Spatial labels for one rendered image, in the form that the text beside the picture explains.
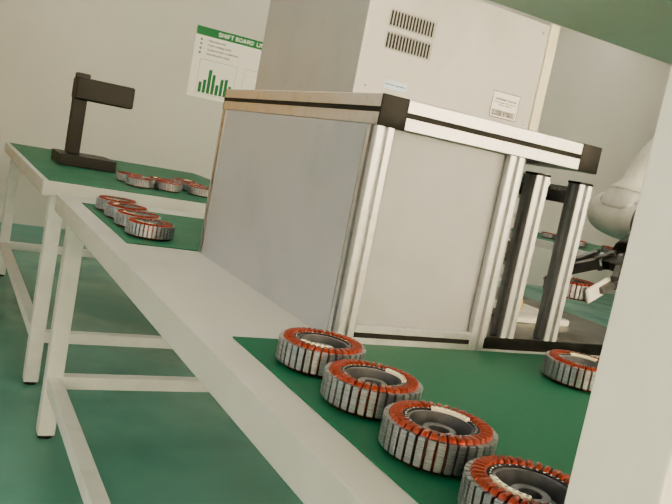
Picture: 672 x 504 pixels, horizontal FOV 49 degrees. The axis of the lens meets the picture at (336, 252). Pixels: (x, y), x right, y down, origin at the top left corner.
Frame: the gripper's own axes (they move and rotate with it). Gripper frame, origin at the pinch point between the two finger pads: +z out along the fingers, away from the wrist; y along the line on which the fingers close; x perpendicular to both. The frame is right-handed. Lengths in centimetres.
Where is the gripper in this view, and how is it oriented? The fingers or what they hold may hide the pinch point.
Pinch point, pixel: (571, 286)
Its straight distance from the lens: 167.1
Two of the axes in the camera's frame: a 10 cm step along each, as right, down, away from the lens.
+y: -4.6, -2.0, 8.7
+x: -2.6, -9.0, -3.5
